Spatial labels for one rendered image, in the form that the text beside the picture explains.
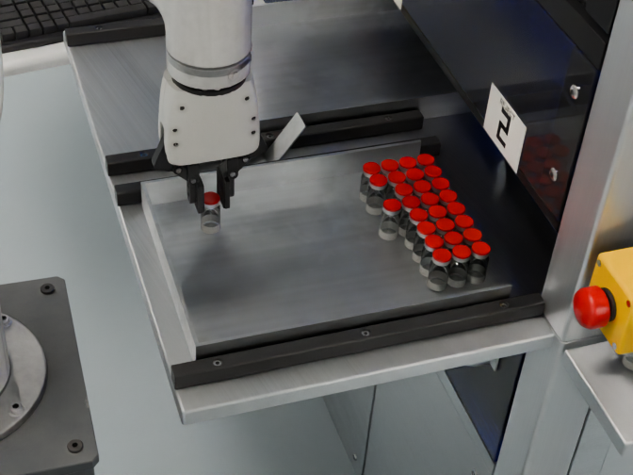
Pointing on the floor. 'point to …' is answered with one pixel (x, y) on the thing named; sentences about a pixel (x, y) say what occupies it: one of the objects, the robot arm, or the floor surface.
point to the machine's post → (577, 270)
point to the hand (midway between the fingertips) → (210, 188)
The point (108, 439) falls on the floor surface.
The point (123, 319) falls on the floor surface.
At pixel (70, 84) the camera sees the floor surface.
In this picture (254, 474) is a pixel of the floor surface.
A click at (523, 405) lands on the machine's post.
